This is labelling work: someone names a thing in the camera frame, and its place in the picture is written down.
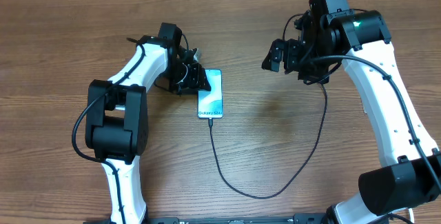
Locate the blue smartphone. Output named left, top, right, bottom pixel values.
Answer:
left=197, top=69, right=223, bottom=119

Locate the black charger cable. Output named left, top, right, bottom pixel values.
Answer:
left=207, top=8, right=368, bottom=200

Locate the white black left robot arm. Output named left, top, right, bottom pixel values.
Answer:
left=79, top=23, right=212, bottom=223

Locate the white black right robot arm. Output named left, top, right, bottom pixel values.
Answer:
left=262, top=0, right=440, bottom=223

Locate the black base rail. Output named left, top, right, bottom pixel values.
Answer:
left=82, top=212, right=334, bottom=224

